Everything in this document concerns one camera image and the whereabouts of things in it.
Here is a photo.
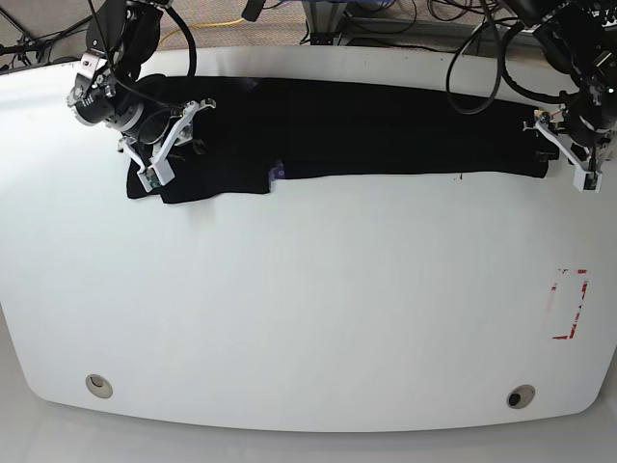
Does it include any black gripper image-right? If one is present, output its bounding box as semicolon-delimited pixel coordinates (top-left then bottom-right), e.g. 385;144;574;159
564;50;616;149

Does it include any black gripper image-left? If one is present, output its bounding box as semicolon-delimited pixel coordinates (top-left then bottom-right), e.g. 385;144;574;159
67;50;178;145

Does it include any black printed T-shirt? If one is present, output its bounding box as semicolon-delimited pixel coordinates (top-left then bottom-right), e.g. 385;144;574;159
137;74;558;204

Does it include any black tripod stand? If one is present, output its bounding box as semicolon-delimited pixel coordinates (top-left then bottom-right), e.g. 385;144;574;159
1;0;92;65

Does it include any red tape rectangle marking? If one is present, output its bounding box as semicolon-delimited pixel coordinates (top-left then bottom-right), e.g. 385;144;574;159
546;268;589;340

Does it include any grey metal table leg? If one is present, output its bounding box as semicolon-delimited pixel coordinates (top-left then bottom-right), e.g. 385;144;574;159
302;1;348;45

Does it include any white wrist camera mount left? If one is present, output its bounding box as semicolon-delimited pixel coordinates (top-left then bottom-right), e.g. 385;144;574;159
523;109;616;193

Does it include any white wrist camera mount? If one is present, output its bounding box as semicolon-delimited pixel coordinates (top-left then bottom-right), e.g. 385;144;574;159
118;98;217;193
523;109;616;193

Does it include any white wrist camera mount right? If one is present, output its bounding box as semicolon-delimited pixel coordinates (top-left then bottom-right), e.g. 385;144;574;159
118;98;217;193

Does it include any black cable of right-side arm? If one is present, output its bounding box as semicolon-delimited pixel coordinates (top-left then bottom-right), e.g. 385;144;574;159
89;0;199;112

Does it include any black cable of left-side arm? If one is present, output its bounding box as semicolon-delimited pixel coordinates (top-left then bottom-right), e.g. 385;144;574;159
445;0;568;116

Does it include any yellow cable on floor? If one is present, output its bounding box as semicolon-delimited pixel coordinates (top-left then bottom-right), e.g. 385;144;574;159
153;16;242;52

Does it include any left table cable grommet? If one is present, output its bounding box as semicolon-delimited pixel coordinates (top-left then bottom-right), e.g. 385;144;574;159
85;374;113;399

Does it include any table cable grommet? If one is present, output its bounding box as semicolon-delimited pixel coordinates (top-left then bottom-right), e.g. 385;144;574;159
85;374;113;399
506;385;536;410

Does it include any right table cable grommet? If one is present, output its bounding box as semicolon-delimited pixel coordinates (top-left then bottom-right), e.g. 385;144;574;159
506;385;536;410

